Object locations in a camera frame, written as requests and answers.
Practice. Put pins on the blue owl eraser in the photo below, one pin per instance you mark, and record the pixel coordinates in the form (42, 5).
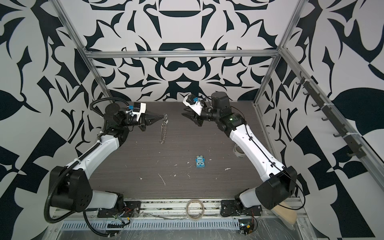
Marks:
(200, 162)

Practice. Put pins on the clear tape roll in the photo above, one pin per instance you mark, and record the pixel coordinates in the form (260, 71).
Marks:
(195, 210)

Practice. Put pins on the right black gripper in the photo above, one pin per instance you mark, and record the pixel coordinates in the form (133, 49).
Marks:
(195, 117)

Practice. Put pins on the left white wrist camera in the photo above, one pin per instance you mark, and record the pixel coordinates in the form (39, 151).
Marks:
(137, 110)

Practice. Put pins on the black wall hook rack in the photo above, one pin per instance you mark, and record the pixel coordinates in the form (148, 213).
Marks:
(333, 115)

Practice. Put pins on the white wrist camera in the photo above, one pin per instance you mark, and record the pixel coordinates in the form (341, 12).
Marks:
(137, 110)
(193, 102)

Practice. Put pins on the white slotted cable duct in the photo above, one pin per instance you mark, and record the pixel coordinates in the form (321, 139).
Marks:
(218, 224)

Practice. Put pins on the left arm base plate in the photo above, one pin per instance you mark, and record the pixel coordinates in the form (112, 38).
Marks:
(127, 209)

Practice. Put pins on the beige foam pad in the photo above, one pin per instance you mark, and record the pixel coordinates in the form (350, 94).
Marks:
(286, 215)

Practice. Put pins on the green circuit board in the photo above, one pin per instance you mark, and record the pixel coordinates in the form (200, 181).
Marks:
(246, 227)

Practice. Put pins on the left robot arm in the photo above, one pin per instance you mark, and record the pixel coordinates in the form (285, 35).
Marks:
(69, 187)

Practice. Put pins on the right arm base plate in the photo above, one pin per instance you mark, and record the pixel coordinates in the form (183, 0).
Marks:
(231, 208)

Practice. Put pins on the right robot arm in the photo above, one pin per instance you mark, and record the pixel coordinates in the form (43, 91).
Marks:
(278, 181)

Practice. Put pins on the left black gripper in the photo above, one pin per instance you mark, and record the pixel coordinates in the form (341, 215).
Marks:
(146, 119)

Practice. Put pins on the small white tape roll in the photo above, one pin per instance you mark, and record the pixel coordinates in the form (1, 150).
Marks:
(239, 153)

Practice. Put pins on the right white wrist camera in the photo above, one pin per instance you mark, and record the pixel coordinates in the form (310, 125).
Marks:
(193, 102)

